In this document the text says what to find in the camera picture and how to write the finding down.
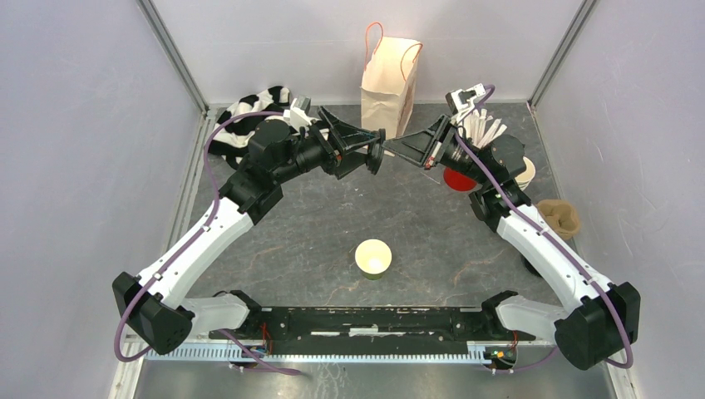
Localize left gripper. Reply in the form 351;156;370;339
274;106;380;185

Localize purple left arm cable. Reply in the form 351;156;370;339
113;111;288;363

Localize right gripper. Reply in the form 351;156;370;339
382;113;491;187

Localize black cup lid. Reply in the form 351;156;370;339
365;129;386;175

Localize black white striped cloth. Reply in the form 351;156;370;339
208;86;293;170

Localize paper takeout bag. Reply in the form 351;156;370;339
360;22;423;140

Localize metal cable duct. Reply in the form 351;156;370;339
145;343;491;365

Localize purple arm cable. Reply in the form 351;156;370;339
113;111;288;363
454;84;634;370

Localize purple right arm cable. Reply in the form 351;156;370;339
454;84;634;370

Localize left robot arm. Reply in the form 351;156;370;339
112;108;386;362

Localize white wrapped straws bundle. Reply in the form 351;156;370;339
460;109;507;149

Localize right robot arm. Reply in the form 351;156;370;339
382;116;641;370

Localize red straw holder cup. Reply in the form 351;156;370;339
442;168;477;192

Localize green paper coffee cup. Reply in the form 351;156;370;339
354;239;392;280

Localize stack of paper cups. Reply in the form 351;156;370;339
515;156;536;190

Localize brown cardboard cup carrier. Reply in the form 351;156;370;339
536;199;581;240

